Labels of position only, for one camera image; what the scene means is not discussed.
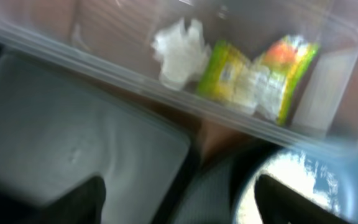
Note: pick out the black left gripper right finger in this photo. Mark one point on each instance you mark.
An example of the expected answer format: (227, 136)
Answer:
(277, 203)

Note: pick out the black rectangular tray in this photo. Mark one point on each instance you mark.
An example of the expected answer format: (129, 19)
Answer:
(57, 131)

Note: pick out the blue plate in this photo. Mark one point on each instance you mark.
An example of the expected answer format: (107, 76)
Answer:
(347, 175)

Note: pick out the white paper napkin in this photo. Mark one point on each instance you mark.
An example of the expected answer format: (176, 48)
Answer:
(182, 53)

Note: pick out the pile of white rice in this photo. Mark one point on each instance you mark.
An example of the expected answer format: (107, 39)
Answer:
(302, 173)

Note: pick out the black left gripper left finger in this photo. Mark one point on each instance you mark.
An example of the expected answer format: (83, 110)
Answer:
(82, 205)

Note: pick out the clear plastic bin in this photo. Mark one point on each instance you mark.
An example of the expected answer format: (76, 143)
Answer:
(110, 41)

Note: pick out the round black tray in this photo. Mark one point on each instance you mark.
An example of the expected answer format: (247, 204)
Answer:
(213, 192)

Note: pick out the green yellow snack wrapper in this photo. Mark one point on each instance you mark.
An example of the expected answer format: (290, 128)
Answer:
(265, 85)

